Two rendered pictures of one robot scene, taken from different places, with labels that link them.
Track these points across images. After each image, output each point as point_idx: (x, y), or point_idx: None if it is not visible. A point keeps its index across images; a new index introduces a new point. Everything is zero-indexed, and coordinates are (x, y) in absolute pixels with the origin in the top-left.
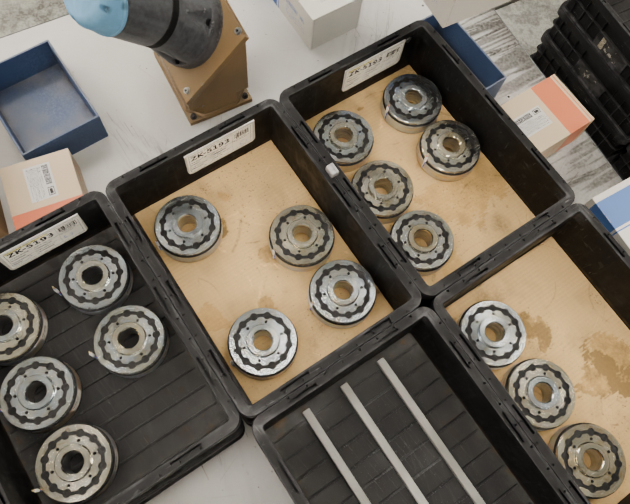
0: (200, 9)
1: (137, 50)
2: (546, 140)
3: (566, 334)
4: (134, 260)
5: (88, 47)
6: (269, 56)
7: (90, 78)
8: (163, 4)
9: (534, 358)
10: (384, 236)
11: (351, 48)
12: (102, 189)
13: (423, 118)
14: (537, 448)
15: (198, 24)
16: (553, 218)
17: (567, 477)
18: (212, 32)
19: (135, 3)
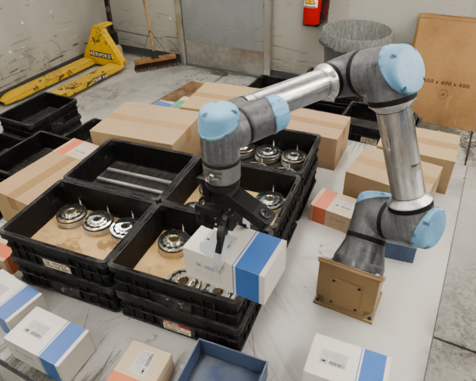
0: (347, 249)
1: (391, 290)
2: (128, 355)
3: (90, 250)
4: (268, 166)
5: (412, 277)
6: (329, 332)
7: (391, 265)
8: (354, 224)
9: (103, 229)
10: (188, 209)
11: (291, 370)
12: (330, 232)
13: (205, 285)
14: (97, 187)
15: (342, 247)
16: (115, 250)
17: (84, 185)
18: (336, 254)
19: (357, 206)
